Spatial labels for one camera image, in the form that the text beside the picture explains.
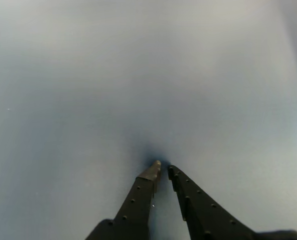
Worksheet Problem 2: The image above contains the taped-tip black gripper left finger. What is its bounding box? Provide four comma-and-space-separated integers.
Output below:
84, 159, 162, 240

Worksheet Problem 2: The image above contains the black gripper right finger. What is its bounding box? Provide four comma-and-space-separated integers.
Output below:
167, 164, 297, 240

